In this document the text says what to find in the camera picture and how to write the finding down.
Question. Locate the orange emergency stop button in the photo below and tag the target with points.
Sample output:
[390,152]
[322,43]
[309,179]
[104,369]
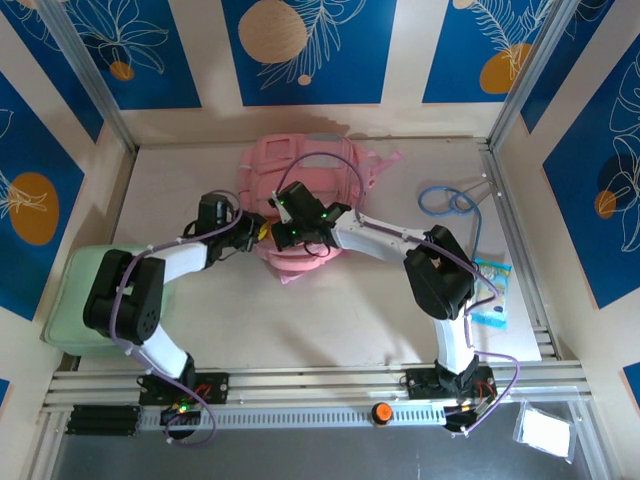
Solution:
[382,414]

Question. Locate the black ribbed block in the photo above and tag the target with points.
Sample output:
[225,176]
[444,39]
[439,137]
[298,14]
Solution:
[102,420]

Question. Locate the light blue snack packet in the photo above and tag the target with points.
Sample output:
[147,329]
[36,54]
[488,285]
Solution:
[492,300]

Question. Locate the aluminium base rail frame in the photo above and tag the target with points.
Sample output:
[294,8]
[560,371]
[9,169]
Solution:
[320,382]

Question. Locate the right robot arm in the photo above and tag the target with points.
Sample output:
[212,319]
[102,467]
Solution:
[440,285]

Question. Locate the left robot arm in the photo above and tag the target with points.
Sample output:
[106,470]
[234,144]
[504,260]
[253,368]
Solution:
[125,300]

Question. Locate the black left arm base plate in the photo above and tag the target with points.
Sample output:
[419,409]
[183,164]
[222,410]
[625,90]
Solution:
[215,387]

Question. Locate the mint green pencil case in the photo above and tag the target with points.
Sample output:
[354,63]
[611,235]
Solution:
[65,300]

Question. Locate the clear plastic bag white sheet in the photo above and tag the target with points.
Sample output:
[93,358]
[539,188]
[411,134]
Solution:
[545,432]

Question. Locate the aluminium side rail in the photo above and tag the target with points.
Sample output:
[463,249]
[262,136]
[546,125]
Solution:
[517,235]

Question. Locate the pink school backpack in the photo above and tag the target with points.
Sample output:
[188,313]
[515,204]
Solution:
[305,170]

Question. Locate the aluminium corner post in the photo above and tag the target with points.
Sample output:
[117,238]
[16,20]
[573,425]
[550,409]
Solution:
[530,75]
[95,85]

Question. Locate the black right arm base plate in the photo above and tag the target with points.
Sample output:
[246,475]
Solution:
[425,385]

